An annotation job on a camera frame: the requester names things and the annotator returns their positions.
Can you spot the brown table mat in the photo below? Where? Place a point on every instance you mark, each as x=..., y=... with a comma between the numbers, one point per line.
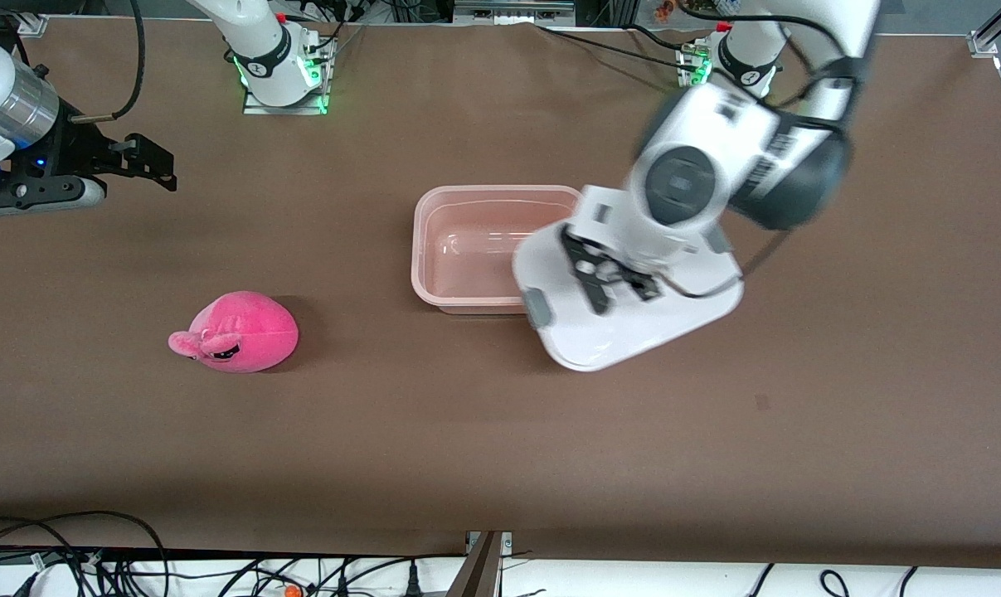
x=550, y=456

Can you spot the grey metal bracket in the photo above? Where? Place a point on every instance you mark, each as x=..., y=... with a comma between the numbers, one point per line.
x=508, y=12

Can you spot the white lid with grey clips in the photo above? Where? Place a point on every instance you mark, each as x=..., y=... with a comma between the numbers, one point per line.
x=633, y=340

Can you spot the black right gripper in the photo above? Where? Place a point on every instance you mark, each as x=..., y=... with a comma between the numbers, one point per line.
x=75, y=151

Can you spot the aluminium corner profile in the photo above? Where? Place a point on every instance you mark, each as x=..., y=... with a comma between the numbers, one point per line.
x=31, y=23
x=983, y=41

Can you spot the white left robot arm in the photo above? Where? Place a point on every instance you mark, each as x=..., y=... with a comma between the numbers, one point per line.
x=699, y=166

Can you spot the aluminium profile post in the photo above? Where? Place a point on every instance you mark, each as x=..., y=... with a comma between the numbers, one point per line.
x=479, y=572

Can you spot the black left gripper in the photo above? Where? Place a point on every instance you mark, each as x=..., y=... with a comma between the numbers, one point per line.
x=637, y=281

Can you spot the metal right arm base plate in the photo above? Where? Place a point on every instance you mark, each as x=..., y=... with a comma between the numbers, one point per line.
x=301, y=108

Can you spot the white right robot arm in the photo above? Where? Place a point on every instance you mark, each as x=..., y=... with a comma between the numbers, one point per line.
x=259, y=50

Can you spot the pink plush toy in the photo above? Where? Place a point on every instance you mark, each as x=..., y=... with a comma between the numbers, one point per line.
x=247, y=327

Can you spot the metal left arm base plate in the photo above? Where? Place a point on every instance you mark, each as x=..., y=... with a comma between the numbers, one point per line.
x=689, y=62

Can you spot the pink translucent plastic box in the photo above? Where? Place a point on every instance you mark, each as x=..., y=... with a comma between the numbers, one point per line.
x=467, y=249

